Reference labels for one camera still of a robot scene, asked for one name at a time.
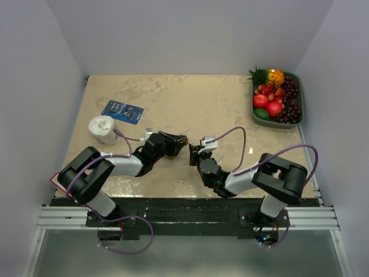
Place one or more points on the grey fruit tray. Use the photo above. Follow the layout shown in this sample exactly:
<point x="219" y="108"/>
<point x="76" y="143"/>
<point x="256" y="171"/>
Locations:
<point x="268" y="90"/>

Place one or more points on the toy pineapple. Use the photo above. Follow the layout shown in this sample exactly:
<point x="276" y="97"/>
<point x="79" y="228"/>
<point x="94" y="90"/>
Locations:
<point x="267" y="76"/>

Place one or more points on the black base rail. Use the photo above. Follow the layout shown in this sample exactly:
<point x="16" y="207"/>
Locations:
<point x="137" y="217"/>

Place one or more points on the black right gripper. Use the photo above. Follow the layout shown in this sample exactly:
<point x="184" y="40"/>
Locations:
<point x="194" y="155"/>

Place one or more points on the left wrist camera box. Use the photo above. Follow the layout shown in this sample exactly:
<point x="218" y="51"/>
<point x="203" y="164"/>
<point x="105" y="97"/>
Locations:
<point x="147" y="134"/>

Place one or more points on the green mango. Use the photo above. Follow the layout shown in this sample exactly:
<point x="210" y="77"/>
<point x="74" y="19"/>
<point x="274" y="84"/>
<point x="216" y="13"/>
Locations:
<point x="262" y="114"/>

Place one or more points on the blue blister pack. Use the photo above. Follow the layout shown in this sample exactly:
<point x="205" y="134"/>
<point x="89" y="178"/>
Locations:
<point x="123" y="112"/>

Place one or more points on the large brass padlock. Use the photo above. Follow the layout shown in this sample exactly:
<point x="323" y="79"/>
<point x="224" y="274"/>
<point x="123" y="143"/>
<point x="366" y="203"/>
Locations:
<point x="184" y="141"/>

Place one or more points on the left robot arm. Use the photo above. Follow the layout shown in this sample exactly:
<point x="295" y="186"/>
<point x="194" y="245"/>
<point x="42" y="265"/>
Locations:
<point x="84" y="177"/>

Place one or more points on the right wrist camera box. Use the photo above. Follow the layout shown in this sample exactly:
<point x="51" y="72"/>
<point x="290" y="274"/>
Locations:
<point x="208" y="144"/>

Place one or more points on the red box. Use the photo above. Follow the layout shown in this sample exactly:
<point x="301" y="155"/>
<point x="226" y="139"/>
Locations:
<point x="61" y="191"/>

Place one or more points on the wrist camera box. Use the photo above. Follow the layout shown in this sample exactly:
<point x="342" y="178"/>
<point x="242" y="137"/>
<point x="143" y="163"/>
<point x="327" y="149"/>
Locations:
<point x="208" y="144"/>
<point x="147" y="134"/>

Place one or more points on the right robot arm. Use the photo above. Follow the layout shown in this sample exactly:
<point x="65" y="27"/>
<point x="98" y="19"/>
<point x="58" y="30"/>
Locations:
<point x="282" y="180"/>

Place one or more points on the aluminium frame rail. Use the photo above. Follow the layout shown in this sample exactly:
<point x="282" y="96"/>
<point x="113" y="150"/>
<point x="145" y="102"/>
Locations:
<point x="53" y="218"/>

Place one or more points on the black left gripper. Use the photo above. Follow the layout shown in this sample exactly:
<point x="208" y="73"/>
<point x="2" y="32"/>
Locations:
<point x="174" y="142"/>

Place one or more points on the red apple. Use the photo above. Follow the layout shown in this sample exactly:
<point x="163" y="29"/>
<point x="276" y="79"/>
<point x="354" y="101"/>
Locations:
<point x="260" y="101"/>
<point x="273" y="109"/>

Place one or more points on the dark grape bunch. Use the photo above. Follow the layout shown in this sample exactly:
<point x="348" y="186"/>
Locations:
<point x="287" y="95"/>

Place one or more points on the white paper roll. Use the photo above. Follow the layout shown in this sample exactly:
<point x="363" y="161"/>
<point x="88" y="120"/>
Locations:
<point x="102" y="129"/>

